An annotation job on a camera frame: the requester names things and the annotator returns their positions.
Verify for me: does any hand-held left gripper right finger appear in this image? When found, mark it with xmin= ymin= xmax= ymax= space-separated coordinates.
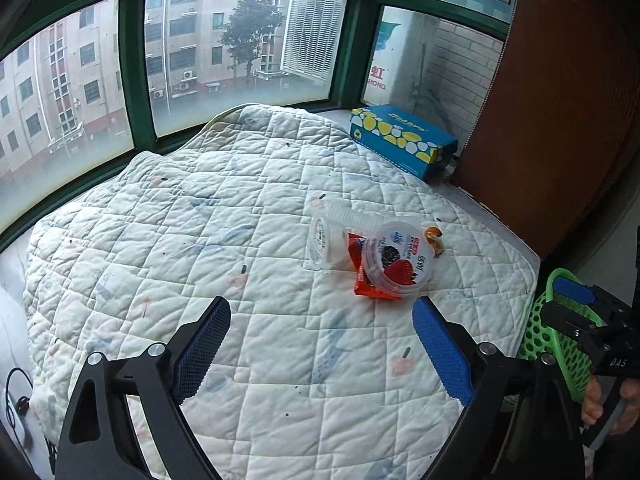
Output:
xmin=411 ymin=295 xmax=586 ymax=480

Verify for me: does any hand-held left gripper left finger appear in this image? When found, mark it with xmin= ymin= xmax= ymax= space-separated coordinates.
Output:
xmin=54 ymin=296 xmax=232 ymax=480

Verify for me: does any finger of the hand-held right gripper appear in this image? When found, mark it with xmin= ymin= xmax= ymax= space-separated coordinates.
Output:
xmin=554 ymin=277 xmax=608 ymax=311
xmin=541 ymin=300 xmax=608 ymax=343

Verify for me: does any green perforated plastic basket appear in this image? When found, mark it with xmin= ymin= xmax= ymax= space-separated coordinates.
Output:
xmin=502 ymin=268 xmax=601 ymax=413

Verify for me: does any berry label plastic cup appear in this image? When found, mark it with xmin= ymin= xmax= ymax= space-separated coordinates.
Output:
xmin=362 ymin=220 xmax=435 ymax=301

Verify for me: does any red snack wrapper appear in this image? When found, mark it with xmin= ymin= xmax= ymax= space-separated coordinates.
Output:
xmin=345 ymin=232 xmax=406 ymax=301

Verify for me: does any clear ribbed plastic container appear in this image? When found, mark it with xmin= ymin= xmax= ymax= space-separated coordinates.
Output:
xmin=322 ymin=200 xmax=388 ymax=233

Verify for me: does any clear plastic cup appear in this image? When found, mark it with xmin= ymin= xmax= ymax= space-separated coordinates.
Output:
xmin=306 ymin=212 xmax=351 ymax=272

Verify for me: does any person's right hand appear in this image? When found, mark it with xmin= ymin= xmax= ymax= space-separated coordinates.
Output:
xmin=581 ymin=374 xmax=637 ymax=436

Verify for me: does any white quilted mat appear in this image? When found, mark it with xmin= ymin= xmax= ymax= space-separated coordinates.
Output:
xmin=22 ymin=104 xmax=541 ymax=480

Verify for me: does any brown wooden cabinet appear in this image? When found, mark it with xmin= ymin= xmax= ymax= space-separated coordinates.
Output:
xmin=452 ymin=0 xmax=640 ymax=261

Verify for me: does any blue dotted tissue box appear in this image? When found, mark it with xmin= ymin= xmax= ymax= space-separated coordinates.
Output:
xmin=349 ymin=105 xmax=459 ymax=182

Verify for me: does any white printed board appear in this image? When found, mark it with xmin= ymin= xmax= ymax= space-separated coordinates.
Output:
xmin=362 ymin=10 xmax=436 ymax=111

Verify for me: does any beige apartment building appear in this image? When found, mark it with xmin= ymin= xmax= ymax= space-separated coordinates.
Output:
xmin=0 ymin=0 xmax=291 ymax=181

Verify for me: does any green tree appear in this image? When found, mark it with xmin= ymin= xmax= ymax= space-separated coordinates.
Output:
xmin=220 ymin=0 xmax=288 ymax=78

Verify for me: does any white louvred air conditioner unit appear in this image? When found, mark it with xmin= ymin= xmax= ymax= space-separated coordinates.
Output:
xmin=280 ymin=0 xmax=347 ymax=81

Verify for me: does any black cable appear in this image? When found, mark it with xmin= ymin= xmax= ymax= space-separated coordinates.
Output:
xmin=5 ymin=367 xmax=36 ymax=441

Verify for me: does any green window frame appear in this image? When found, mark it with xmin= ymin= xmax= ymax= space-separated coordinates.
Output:
xmin=0 ymin=0 xmax=516 ymax=241

